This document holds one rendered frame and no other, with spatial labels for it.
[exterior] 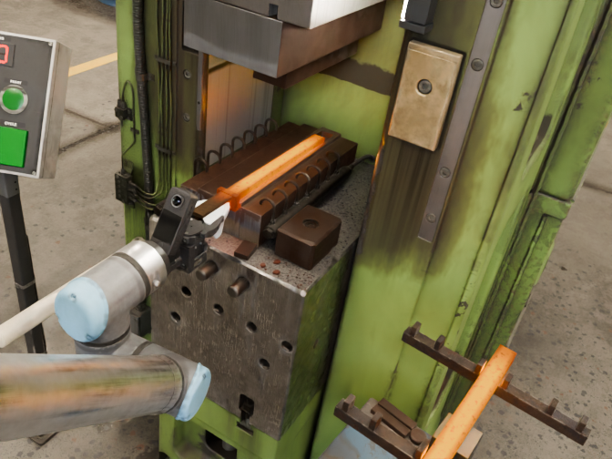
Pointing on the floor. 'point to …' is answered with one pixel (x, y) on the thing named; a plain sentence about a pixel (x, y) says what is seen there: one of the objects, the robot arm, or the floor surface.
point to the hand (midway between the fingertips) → (220, 201)
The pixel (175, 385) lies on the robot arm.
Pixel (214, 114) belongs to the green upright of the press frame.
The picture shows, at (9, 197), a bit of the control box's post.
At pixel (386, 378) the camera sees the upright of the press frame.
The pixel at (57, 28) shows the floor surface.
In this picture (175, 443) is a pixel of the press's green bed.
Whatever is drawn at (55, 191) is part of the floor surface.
